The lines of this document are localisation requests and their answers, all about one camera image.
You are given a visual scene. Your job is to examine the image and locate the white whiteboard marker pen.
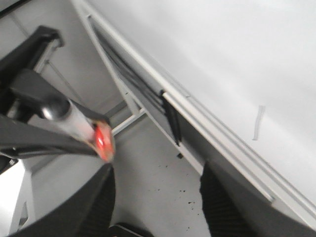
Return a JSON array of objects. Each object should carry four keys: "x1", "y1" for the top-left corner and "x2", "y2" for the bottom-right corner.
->
[{"x1": 40, "y1": 96, "x2": 94, "y2": 142}]

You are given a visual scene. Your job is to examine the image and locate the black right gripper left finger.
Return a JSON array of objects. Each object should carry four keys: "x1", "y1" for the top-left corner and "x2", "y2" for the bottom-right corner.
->
[{"x1": 11, "y1": 164, "x2": 116, "y2": 237}]

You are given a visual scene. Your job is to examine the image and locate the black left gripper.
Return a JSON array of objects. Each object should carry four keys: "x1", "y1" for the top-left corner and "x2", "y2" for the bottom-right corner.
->
[{"x1": 0, "y1": 25, "x2": 110, "y2": 123}]

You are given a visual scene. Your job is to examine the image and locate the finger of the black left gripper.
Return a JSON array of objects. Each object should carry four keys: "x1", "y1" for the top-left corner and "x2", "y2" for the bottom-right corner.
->
[{"x1": 0, "y1": 115, "x2": 97, "y2": 157}]

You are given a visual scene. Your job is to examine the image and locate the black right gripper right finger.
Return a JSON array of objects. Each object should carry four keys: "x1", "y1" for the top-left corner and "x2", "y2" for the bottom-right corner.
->
[{"x1": 199, "y1": 162, "x2": 316, "y2": 237}]

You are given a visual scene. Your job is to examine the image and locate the black cable bundle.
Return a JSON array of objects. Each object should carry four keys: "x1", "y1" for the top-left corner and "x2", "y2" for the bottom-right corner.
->
[{"x1": 92, "y1": 24, "x2": 183, "y2": 146}]

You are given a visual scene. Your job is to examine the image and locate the large white whiteboard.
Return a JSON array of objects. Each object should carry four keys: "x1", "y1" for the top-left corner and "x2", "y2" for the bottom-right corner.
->
[{"x1": 81, "y1": 0, "x2": 316, "y2": 223}]

